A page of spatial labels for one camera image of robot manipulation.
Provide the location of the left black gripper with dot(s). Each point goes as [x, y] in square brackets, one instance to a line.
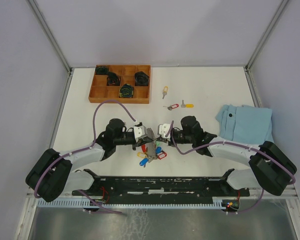
[141, 141]

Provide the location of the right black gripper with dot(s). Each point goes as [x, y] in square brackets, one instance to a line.
[170, 143]

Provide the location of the yellow key tag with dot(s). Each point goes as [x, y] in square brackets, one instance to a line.
[142, 155]

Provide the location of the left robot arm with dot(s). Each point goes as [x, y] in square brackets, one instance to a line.
[56, 173]

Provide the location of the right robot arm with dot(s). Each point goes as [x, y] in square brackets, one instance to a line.
[268, 167]

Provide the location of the yellow tag key right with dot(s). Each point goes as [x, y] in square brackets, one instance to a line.
[186, 105]

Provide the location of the yellow tag key upper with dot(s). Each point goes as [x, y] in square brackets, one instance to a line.
[164, 92]

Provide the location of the wooden compartment tray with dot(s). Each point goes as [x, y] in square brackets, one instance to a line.
[128, 84]

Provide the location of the light blue cloth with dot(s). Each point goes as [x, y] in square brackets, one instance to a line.
[245, 124]

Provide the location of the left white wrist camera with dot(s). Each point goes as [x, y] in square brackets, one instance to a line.
[139, 130]

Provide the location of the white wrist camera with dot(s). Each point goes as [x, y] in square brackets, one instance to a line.
[139, 130]
[164, 130]

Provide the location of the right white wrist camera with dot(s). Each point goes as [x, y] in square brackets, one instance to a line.
[164, 130]

